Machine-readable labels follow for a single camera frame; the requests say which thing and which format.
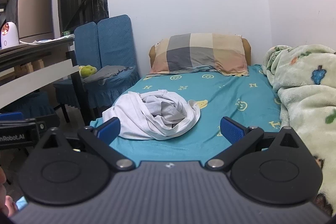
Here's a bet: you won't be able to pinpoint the brown pillow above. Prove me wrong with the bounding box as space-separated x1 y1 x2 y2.
149 38 252 67

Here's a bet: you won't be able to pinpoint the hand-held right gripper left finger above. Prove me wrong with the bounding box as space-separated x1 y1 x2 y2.
33 117 137 171

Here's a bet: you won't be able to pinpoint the person's left hand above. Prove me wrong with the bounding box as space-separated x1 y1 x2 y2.
0 168 20 215

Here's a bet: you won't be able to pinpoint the grey cloth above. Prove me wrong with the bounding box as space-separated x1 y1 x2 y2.
83 65 133 84

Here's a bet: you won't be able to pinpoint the green plush toy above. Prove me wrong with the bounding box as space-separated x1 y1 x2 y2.
79 65 98 78

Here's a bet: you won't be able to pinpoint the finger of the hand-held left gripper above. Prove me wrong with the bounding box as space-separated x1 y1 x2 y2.
0 112 25 122

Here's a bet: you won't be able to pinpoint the white humidifier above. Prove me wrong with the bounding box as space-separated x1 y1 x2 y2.
0 22 20 50

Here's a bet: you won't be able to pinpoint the dark table with white drawer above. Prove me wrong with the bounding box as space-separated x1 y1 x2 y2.
0 37 88 125

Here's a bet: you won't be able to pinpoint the green fleece blanket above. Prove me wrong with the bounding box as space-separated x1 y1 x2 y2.
262 44 336 216

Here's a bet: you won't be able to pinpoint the white t-shirt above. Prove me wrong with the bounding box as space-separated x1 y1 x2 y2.
102 89 201 141

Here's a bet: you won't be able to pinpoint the bed with teal printed sheet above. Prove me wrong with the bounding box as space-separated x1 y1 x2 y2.
90 64 282 161

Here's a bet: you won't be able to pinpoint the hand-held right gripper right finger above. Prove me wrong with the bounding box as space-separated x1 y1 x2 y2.
205 116 307 170

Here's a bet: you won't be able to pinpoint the plaid pillow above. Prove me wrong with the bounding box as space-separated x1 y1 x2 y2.
148 33 250 77

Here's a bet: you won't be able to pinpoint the white papers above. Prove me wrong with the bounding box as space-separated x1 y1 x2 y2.
20 34 75 45

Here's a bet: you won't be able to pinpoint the tall blue covered chair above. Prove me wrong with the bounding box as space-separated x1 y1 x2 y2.
83 14 141 109

